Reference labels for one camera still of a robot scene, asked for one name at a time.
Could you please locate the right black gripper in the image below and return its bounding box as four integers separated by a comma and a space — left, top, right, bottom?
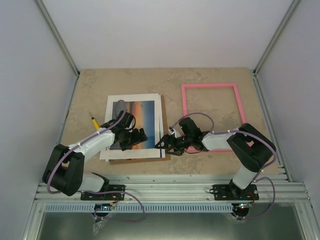
155, 134, 193, 156

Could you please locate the white photo mat board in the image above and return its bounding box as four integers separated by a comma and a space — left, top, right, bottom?
98, 93, 166, 162

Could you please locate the sunset photo print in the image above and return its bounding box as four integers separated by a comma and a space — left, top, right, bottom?
107, 100, 166, 158

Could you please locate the yellow handled screwdriver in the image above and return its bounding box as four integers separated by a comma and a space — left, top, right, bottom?
89, 112, 100, 130

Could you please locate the pink picture frame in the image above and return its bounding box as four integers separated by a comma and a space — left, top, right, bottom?
181, 82, 247, 153

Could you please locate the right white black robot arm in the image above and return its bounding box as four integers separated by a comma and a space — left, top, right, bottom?
155, 117, 277, 200

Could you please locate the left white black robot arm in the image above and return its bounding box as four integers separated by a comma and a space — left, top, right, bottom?
42, 110, 148, 200

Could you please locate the clear plastic bag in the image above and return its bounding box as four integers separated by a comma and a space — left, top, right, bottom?
92, 218, 106, 236

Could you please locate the brown frame backing board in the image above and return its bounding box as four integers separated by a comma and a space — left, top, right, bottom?
109, 94, 171, 165

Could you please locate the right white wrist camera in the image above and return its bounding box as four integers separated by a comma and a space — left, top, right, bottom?
168, 127, 180, 138

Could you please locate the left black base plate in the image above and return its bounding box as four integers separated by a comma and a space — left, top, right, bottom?
80, 184, 126, 202

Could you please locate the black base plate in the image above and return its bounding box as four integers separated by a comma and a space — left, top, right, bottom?
209, 184, 260, 201
80, 184, 126, 202

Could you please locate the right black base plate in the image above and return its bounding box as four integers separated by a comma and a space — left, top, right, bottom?
209, 184, 260, 201

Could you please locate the light blue cable duct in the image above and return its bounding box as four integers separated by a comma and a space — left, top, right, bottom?
44, 203, 237, 214

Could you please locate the aluminium rail platform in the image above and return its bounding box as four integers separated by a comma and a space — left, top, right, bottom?
33, 159, 312, 205

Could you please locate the aluminium corner post right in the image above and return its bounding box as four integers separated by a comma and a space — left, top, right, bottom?
252, 0, 302, 77

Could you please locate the aluminium corner post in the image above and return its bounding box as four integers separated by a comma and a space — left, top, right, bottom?
252, 0, 302, 77
34, 0, 80, 79

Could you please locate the aluminium corner post left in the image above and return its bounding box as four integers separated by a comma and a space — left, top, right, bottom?
34, 0, 80, 79

